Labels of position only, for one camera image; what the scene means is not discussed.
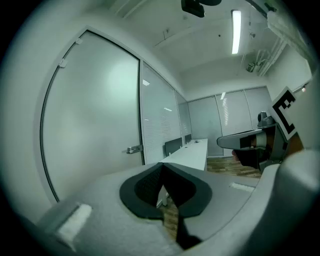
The wide frosted glass partition wall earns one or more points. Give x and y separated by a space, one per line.
232 117

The person's right hand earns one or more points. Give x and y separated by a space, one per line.
248 158

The long white desk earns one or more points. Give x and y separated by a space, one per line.
192 155

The white ceiling pipes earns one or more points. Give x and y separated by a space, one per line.
270 56

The grey gripper-mounted camera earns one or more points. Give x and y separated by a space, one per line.
264 119

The grey metal hinge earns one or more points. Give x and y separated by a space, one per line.
79 41
63 63

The narrow frosted glass partition panel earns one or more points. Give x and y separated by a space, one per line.
184 117

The long ceiling light fixture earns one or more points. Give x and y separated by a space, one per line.
236 31

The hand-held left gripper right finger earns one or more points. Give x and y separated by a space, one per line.
220 197

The white ceiling junction box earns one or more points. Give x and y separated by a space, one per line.
250 67

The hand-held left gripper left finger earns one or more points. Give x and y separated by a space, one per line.
105 212

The large dark desk divider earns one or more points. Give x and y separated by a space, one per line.
173 146

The grey metal window frame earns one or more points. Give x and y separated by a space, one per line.
141 112

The glass partition with blinds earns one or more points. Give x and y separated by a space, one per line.
160 112

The black head-worn camera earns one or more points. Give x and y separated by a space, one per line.
195 7

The frosted glass door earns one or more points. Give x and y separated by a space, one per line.
95 112

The small dark desk divider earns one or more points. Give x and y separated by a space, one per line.
188 138

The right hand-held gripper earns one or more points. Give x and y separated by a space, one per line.
283 112

